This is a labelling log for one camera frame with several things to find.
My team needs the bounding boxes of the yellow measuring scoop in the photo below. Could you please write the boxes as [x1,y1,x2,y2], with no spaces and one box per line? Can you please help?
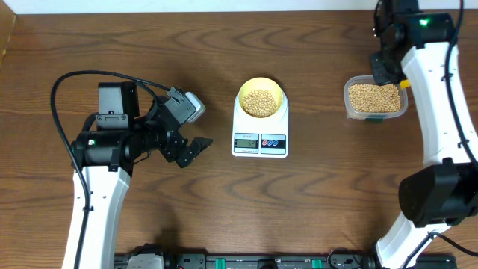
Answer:
[399,79,411,89]

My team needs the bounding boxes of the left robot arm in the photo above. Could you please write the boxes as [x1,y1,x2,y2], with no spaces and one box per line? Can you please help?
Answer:
[62,81,212,268]

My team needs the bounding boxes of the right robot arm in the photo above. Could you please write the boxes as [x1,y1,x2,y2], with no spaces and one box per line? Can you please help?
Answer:
[369,0,477,268]

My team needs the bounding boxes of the white digital kitchen scale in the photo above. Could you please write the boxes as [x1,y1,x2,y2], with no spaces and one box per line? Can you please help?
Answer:
[231,89,289,158]

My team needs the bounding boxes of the pale yellow bowl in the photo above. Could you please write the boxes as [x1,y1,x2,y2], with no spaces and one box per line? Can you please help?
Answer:
[238,77,285,118]

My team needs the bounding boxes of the clear plastic container of soybeans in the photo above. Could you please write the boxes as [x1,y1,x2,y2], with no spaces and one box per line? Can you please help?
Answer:
[344,75,408,120]

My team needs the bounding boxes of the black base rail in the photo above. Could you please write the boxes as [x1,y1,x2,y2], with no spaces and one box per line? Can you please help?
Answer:
[114,244,457,269]

